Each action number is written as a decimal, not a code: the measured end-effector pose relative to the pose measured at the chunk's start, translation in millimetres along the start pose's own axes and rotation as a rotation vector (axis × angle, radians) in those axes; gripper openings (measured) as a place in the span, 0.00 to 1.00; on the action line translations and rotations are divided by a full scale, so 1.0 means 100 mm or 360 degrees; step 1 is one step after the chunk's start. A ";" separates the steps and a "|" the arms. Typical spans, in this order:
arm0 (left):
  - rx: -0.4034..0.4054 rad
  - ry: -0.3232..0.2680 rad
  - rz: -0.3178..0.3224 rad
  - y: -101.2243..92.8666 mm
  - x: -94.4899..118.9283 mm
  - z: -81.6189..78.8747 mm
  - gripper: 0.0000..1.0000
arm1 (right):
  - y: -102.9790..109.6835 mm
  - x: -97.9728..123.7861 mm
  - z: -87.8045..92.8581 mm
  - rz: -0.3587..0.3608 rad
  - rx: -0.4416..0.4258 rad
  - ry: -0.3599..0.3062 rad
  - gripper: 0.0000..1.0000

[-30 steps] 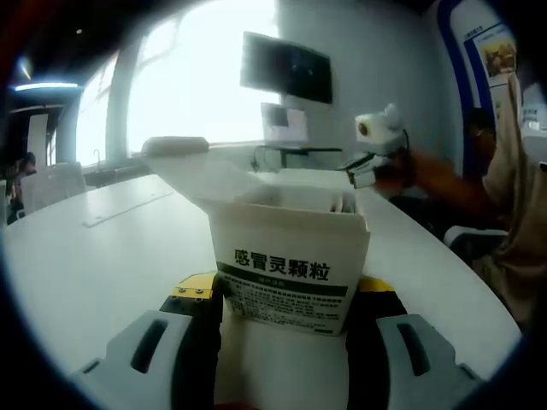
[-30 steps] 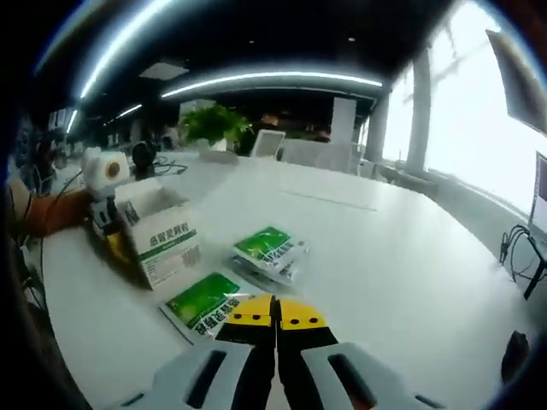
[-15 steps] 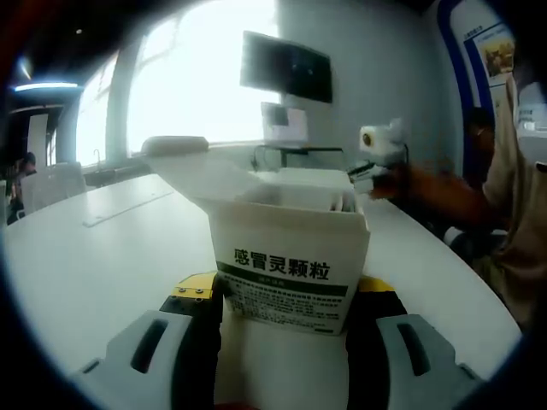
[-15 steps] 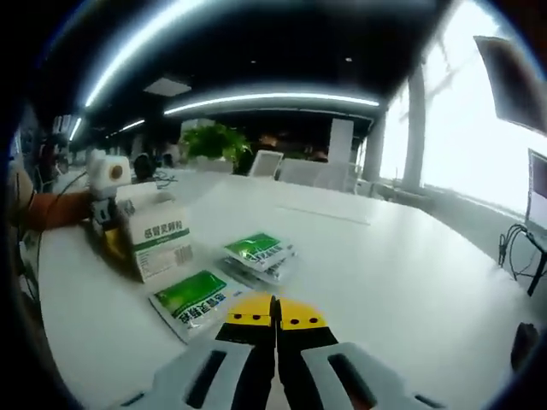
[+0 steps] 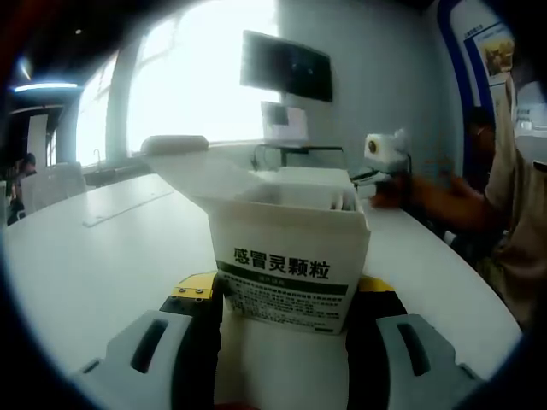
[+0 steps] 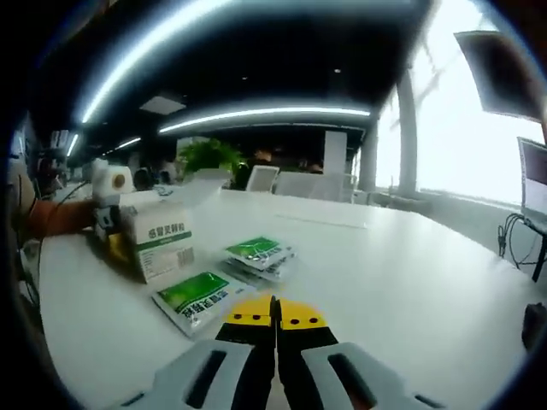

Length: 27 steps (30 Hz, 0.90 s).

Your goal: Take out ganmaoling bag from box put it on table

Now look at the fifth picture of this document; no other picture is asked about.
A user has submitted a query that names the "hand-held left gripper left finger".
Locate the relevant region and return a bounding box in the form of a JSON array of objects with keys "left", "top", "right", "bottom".
[{"left": 70, "top": 272, "right": 223, "bottom": 410}]

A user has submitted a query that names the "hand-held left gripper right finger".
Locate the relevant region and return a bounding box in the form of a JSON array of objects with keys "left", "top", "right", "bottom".
[{"left": 344, "top": 275, "right": 486, "bottom": 410}]

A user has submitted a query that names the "row of medicine bags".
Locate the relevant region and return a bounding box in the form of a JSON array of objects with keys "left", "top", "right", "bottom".
[{"left": 331, "top": 191, "right": 358, "bottom": 214}]

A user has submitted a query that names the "white green medicine box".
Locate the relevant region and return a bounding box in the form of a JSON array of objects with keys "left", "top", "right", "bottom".
[{"left": 140, "top": 134, "right": 372, "bottom": 410}]

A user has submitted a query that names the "person's right hand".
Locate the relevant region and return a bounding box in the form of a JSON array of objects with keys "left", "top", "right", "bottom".
[{"left": 369, "top": 172, "right": 429, "bottom": 211}]

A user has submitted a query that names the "white table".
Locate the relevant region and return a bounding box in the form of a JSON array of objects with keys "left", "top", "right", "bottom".
[{"left": 2, "top": 173, "right": 525, "bottom": 381}]

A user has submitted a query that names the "open laptop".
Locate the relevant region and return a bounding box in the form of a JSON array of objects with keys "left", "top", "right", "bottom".
[{"left": 260, "top": 101, "right": 309, "bottom": 144}]

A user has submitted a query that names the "person in beige shirt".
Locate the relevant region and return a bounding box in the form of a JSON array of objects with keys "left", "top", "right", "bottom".
[{"left": 482, "top": 72, "right": 547, "bottom": 330}]

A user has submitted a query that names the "white chair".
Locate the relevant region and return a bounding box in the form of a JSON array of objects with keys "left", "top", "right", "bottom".
[{"left": 20, "top": 161, "right": 86, "bottom": 213}]

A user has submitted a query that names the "ceiling light strip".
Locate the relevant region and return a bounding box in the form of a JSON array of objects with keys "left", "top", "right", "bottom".
[{"left": 12, "top": 82, "right": 80, "bottom": 93}]

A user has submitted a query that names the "black wall monitor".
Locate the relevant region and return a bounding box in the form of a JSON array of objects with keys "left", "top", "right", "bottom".
[{"left": 239, "top": 29, "right": 333, "bottom": 103}]

